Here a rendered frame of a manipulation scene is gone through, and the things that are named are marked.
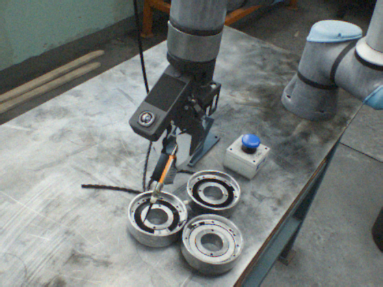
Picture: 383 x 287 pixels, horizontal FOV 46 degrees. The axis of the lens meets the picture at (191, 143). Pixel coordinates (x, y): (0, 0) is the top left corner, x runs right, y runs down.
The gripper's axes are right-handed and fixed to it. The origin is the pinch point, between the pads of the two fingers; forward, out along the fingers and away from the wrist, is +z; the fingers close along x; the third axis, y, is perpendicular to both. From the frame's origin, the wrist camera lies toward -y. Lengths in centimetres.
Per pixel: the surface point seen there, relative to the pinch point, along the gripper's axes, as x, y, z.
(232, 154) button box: -4.0, 19.7, 9.1
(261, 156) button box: -9.4, 22.8, 8.7
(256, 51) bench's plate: 14, 74, 13
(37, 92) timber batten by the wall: 133, 91, 91
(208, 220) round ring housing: -8.6, 1.8, 10.3
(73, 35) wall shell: 149, 136, 79
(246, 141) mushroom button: -5.8, 21.6, 6.0
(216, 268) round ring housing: -14.6, -6.2, 10.5
